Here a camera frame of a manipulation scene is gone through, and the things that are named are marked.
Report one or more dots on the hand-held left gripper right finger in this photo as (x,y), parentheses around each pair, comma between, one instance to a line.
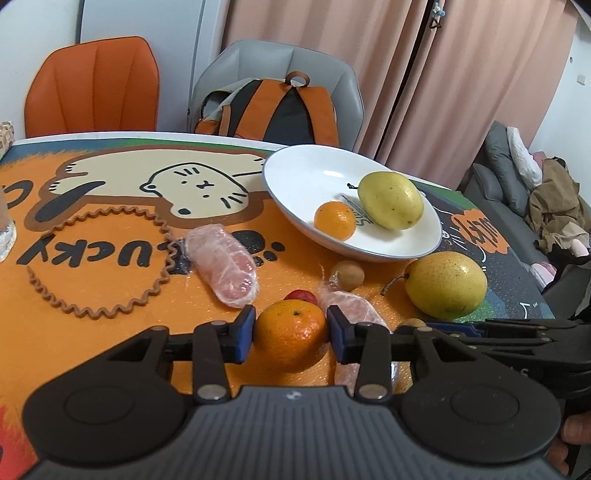
(337,333)

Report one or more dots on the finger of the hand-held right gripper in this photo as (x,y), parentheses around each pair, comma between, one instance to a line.
(512,347)
(461,328)

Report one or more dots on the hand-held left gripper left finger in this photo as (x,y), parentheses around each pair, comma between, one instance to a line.
(244,334)

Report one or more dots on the plastic-wrapped pink grapefruit piece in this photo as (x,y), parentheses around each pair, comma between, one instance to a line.
(355,307)
(221,267)

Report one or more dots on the large orange mandarin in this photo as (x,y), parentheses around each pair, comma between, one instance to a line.
(291,334)

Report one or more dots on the yellow pear with long stem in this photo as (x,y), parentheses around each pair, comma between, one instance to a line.
(443,286)

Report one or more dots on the small red fruit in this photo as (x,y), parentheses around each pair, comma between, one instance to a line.
(301,297)

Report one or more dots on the small brown round fruit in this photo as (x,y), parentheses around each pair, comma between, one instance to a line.
(348,276)

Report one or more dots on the white round plate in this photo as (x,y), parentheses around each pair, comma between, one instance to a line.
(300,180)

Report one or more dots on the person's right hand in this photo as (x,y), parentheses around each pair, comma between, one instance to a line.
(577,429)

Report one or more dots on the pink soft item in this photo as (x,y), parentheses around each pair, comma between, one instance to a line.
(544,272)

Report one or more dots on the grey sofa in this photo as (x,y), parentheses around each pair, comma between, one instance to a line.
(508,230)

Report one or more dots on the small orange mandarin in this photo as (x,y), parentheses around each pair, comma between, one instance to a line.
(334,221)

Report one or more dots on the printed cat table mat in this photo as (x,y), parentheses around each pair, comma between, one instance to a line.
(138,258)

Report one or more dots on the yellow pear with brown mark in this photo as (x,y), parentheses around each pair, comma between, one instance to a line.
(390,201)

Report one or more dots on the brown clothes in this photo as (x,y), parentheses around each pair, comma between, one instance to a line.
(556,203)

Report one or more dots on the grey cushion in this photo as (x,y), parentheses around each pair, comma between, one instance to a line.
(501,161)

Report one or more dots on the white and pink pillow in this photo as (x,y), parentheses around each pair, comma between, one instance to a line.
(524,154)

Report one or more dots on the orange and black backpack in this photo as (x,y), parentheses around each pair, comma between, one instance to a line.
(277,110)

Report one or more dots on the pink curtain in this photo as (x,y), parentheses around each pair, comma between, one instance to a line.
(461,92)

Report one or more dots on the clear drinking glass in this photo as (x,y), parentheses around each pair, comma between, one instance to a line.
(5,235)

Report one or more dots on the grey chair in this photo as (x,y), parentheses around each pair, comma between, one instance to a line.
(240,60)

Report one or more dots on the orange chair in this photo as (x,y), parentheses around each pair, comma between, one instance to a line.
(92,87)

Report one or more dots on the patterned tissue pack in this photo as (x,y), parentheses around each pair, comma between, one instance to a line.
(4,136)

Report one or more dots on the curtain hanging ornament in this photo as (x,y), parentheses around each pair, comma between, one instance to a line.
(436,16)

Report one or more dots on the white panel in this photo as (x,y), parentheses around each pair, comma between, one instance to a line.
(175,27)

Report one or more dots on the white wall outlet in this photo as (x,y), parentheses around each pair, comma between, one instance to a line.
(582,79)

